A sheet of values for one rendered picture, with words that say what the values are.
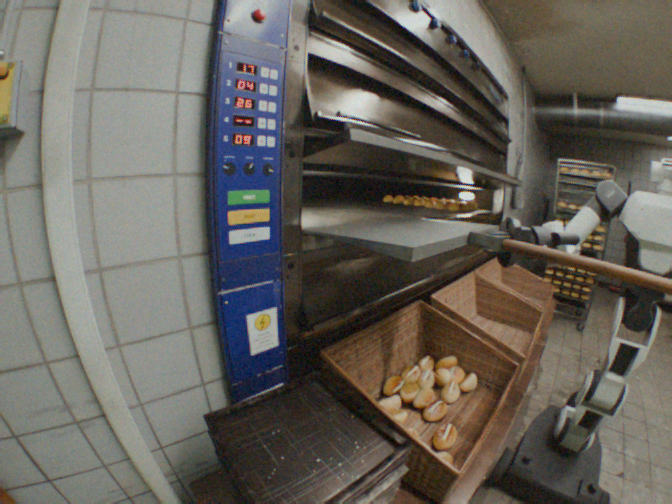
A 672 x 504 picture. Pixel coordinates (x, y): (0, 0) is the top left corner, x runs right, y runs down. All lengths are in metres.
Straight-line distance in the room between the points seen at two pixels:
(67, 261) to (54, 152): 0.17
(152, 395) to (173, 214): 0.39
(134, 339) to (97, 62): 0.50
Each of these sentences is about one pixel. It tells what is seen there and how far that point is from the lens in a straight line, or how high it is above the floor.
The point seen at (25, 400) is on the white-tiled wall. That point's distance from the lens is 0.71.
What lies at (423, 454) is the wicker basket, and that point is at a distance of 0.73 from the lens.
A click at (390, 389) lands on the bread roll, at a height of 0.64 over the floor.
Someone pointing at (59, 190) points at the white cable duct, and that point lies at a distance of 0.53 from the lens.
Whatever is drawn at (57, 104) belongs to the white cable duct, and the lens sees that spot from 0.55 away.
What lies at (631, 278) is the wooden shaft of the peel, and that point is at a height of 1.19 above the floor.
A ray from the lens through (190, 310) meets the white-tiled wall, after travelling 0.60.
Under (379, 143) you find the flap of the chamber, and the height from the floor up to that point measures 1.40.
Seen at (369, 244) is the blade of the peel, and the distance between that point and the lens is 0.56.
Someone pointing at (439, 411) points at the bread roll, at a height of 0.63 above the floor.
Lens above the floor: 1.31
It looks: 14 degrees down
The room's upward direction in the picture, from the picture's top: 2 degrees clockwise
